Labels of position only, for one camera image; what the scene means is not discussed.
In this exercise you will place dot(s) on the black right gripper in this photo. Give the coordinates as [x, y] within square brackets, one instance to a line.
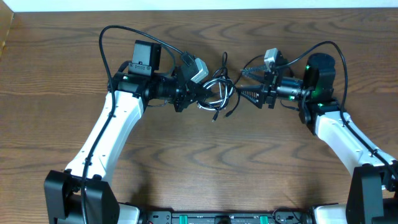
[268, 91]

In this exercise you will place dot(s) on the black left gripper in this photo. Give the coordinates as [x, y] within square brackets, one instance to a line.
[185, 96]

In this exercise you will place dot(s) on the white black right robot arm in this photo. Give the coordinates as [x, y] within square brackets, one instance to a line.
[372, 170]

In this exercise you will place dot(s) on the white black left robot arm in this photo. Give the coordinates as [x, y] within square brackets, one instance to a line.
[82, 192]

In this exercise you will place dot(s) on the wooden side panel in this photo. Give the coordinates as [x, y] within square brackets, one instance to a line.
[6, 18]

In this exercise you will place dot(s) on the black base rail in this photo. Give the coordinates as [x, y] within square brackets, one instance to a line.
[278, 216]

